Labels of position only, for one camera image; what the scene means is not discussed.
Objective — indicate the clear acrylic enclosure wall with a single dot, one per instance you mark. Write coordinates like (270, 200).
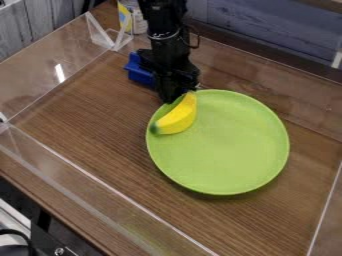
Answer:
(73, 152)

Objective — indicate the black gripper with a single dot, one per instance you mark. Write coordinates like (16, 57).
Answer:
(167, 60)

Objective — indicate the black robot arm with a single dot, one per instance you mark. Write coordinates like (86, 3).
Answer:
(163, 15)

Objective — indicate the green round plate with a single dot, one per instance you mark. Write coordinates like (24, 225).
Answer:
(232, 152)

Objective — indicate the blue plastic block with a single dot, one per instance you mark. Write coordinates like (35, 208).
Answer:
(138, 74)

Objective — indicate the yellow toy banana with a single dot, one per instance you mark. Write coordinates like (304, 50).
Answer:
(179, 118)

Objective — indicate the clear acrylic corner bracket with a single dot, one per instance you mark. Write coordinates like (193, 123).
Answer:
(109, 38)

